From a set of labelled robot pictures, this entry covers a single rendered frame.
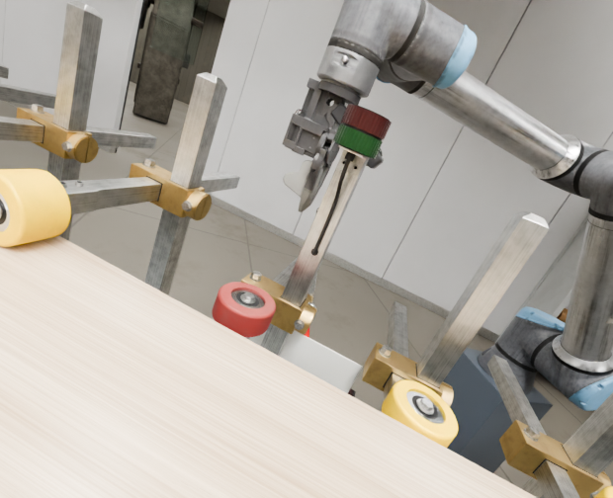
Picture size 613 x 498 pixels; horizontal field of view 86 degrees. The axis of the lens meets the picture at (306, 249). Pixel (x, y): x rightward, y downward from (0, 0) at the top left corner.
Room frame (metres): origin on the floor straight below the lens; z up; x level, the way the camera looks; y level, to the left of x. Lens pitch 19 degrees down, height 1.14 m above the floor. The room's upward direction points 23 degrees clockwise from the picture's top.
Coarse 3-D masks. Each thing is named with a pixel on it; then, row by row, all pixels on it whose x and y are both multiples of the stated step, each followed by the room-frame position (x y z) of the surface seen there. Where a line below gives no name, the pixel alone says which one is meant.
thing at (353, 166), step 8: (352, 104) 0.44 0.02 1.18; (376, 136) 0.43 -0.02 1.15; (344, 152) 0.48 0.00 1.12; (352, 152) 0.43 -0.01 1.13; (344, 160) 0.48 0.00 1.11; (352, 160) 0.45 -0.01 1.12; (360, 160) 0.48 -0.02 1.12; (344, 168) 0.45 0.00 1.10; (352, 168) 0.48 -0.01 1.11; (360, 168) 0.48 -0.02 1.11; (344, 176) 0.45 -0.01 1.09; (336, 192) 0.46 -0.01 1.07; (336, 200) 0.47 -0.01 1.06; (328, 216) 0.47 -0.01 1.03; (320, 240) 0.48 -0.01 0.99
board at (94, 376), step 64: (0, 256) 0.28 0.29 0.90; (64, 256) 0.32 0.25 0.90; (0, 320) 0.21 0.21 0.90; (64, 320) 0.23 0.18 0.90; (128, 320) 0.27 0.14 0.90; (192, 320) 0.30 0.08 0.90; (0, 384) 0.16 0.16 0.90; (64, 384) 0.18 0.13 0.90; (128, 384) 0.20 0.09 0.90; (192, 384) 0.22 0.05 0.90; (256, 384) 0.25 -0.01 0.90; (320, 384) 0.29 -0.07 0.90; (0, 448) 0.13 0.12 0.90; (64, 448) 0.14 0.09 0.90; (128, 448) 0.15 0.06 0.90; (192, 448) 0.17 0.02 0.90; (256, 448) 0.19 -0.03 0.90; (320, 448) 0.22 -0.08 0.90; (384, 448) 0.24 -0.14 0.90
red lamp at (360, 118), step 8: (344, 112) 0.45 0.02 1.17; (352, 112) 0.43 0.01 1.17; (360, 112) 0.43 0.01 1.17; (368, 112) 0.43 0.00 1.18; (344, 120) 0.44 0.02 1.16; (352, 120) 0.43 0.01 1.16; (360, 120) 0.43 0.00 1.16; (368, 120) 0.43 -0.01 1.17; (376, 120) 0.43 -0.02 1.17; (384, 120) 0.43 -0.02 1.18; (360, 128) 0.43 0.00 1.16; (368, 128) 0.43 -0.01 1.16; (376, 128) 0.43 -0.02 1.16; (384, 128) 0.44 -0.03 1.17; (384, 136) 0.44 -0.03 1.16
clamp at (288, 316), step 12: (264, 288) 0.49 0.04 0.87; (276, 288) 0.51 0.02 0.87; (276, 300) 0.48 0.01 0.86; (276, 312) 0.48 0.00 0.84; (288, 312) 0.48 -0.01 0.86; (300, 312) 0.47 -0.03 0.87; (312, 312) 0.49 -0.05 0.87; (276, 324) 0.48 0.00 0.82; (288, 324) 0.48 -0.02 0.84; (300, 324) 0.47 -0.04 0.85
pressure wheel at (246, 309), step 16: (224, 288) 0.38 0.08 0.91; (240, 288) 0.40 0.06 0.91; (256, 288) 0.42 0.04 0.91; (224, 304) 0.35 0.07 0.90; (240, 304) 0.37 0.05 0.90; (256, 304) 0.38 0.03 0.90; (272, 304) 0.39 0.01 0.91; (224, 320) 0.35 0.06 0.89; (240, 320) 0.35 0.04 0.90; (256, 320) 0.35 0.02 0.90
